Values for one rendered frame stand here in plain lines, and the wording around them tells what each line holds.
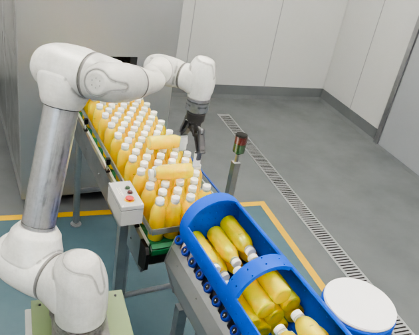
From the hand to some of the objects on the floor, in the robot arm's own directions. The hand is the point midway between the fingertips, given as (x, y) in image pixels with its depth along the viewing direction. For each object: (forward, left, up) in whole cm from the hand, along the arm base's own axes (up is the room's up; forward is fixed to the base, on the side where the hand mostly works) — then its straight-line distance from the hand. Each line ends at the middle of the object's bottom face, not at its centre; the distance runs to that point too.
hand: (189, 155), depth 200 cm
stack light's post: (+37, +44, -133) cm, 145 cm away
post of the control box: (-24, +16, -134) cm, 137 cm away
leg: (+2, -7, -135) cm, 135 cm away
